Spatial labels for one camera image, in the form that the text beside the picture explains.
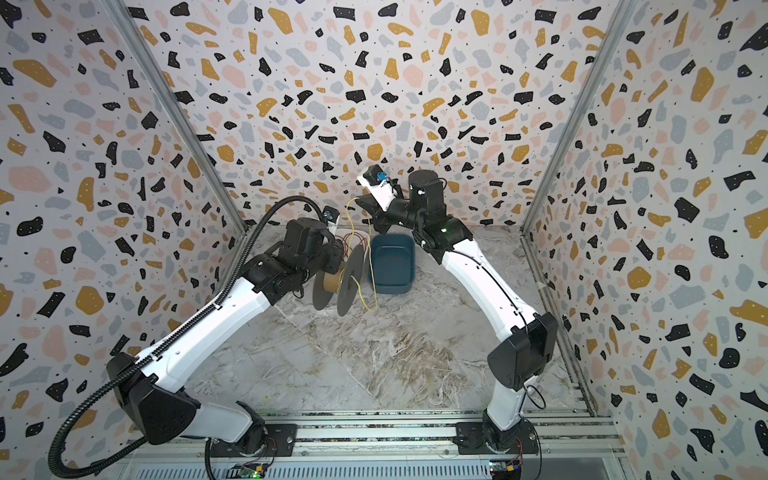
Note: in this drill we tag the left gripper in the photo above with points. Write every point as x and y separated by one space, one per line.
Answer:
337 258

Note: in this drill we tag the grey cable spool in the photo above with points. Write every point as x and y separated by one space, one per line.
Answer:
344 286

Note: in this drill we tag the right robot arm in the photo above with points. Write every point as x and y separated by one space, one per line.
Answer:
526 337

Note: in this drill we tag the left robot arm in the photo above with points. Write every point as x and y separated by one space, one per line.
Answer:
155 398

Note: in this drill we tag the white plastic bin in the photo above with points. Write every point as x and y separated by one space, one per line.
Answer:
346 240

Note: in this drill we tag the teal plastic bin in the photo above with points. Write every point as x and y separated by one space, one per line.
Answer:
393 260

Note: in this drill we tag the left green circuit board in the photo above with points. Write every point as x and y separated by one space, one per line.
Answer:
251 471

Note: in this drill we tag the green circuit board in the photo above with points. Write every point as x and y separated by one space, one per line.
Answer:
506 469
251 471

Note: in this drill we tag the right green circuit board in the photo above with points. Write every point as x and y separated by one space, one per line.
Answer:
506 469

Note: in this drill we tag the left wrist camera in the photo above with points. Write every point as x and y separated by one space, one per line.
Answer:
331 217

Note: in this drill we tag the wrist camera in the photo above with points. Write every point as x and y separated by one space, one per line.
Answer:
379 186
331 217

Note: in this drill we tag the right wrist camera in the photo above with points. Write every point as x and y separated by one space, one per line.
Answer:
379 186

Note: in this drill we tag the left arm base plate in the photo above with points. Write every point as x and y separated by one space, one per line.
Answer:
268 441

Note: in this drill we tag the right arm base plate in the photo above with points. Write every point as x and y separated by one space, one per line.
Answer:
483 438

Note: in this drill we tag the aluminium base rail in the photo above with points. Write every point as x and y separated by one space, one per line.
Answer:
418 445

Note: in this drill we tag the right aluminium corner post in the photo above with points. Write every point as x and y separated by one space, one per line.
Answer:
616 27

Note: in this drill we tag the aluminium corner post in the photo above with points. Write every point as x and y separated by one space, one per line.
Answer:
616 27
120 16

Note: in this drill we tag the left aluminium corner post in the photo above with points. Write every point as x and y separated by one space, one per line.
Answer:
120 16

